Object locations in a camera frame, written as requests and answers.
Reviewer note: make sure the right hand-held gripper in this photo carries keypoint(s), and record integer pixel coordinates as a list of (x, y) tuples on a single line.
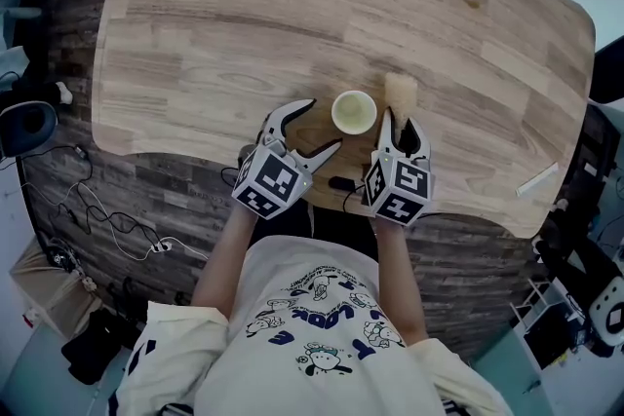
[(404, 185)]

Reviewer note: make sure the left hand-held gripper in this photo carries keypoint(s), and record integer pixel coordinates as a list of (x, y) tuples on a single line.
[(270, 180)]

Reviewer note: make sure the yellow paper cup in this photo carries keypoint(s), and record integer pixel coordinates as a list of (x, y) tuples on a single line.
[(353, 112)]

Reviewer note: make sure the person's left forearm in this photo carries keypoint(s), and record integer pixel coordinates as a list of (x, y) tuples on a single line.
[(224, 258)]

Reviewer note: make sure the person's right forearm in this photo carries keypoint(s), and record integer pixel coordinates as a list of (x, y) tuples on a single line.
[(395, 277)]

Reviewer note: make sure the person's black trousers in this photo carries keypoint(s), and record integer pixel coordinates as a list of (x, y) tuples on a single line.
[(331, 229)]

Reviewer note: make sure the white paper strip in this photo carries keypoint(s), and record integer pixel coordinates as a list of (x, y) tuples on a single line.
[(537, 180)]

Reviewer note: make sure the white power strip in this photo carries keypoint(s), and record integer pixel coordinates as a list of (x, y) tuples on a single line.
[(162, 246)]

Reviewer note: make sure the white metal rack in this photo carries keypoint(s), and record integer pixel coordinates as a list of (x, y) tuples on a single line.
[(536, 302)]

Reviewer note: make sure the cream printed shirt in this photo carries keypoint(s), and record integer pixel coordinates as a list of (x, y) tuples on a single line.
[(317, 355)]

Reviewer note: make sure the black patterned pouch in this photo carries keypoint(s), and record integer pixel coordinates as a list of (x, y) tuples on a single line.
[(61, 257)]

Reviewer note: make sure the white rounded appliance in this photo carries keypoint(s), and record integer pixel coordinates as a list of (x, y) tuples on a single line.
[(607, 312)]

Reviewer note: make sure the white dome headset device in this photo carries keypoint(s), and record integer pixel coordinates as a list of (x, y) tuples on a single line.
[(27, 126)]

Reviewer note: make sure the cardboard box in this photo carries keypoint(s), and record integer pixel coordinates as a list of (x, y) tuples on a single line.
[(53, 297)]

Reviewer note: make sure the black bag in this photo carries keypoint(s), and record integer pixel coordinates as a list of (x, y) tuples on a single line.
[(97, 351)]

